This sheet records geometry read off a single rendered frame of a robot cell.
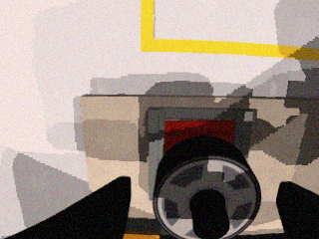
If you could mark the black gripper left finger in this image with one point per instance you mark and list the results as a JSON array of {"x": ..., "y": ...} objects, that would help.
[{"x": 100, "y": 215}]

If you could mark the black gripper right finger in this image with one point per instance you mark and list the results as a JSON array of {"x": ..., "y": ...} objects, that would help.
[{"x": 299, "y": 211}]

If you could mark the yellow rectangular outline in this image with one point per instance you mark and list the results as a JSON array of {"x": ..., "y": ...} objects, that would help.
[{"x": 149, "y": 43}]

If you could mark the black toy wheel with grey hub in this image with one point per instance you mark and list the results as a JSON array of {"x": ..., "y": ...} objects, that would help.
[{"x": 204, "y": 162}]

